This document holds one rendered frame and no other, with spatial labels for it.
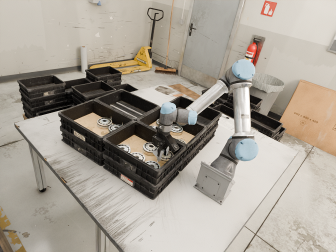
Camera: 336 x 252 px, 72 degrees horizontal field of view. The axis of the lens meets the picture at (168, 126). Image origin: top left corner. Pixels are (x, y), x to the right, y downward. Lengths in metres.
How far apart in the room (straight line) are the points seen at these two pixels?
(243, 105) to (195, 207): 0.62
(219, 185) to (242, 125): 0.36
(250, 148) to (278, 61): 3.12
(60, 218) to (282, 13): 3.93
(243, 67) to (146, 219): 0.93
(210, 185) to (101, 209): 0.61
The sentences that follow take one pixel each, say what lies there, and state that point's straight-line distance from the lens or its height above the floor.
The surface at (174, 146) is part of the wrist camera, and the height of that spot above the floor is 0.98.
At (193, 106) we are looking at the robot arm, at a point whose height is 1.15.
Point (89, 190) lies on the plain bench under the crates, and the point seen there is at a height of 0.70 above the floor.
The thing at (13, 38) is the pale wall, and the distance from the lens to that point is 4.40.
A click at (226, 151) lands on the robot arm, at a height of 0.97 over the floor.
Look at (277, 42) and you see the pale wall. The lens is 4.26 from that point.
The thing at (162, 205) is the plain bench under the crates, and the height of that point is 0.70.
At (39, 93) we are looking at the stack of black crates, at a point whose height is 0.53.
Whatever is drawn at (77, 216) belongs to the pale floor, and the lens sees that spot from 2.17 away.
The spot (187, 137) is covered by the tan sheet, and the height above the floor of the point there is 0.83.
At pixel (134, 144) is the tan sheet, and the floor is 0.83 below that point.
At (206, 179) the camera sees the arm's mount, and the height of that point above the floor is 0.81.
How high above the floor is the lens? 1.74
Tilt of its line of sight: 32 degrees down
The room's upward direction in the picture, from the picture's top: 10 degrees clockwise
